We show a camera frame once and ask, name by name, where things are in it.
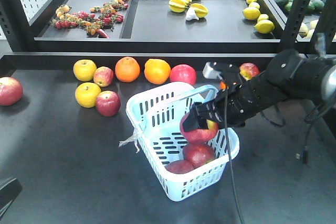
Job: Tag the yellow apple back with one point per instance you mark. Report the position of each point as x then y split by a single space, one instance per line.
84 70

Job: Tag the yellow apple front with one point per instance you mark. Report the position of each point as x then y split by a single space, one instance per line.
86 94

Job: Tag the small pink apple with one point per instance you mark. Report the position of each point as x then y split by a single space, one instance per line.
103 76

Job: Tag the red apple front edge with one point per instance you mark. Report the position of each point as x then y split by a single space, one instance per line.
199 136

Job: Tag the red apple far corner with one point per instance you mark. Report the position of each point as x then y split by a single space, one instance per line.
11 91

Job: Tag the light blue plastic basket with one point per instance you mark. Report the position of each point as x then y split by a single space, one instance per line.
155 115

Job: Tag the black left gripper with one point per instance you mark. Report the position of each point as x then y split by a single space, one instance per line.
10 189

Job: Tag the white garlic bulb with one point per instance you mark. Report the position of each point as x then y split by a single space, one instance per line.
191 15

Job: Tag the cherry tomato pile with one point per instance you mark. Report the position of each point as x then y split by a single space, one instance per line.
95 22

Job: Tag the yellow apple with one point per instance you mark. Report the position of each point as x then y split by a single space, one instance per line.
86 94
84 70

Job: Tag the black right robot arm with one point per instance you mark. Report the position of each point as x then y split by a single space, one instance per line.
288 75

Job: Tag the dark red apple back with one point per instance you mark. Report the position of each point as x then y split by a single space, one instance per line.
249 70

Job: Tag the black upper display shelf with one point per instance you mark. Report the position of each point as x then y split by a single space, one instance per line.
150 26

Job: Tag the orange left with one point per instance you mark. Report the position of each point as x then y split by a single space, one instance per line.
127 69

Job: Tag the bright red apple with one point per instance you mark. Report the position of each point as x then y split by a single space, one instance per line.
183 73

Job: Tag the orange with nub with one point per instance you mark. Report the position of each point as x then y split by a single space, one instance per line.
222 85

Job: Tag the red apple front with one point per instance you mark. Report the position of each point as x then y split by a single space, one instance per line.
179 167

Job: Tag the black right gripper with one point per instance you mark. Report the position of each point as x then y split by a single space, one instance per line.
214 110

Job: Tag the dark red small apple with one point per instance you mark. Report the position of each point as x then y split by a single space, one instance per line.
108 103

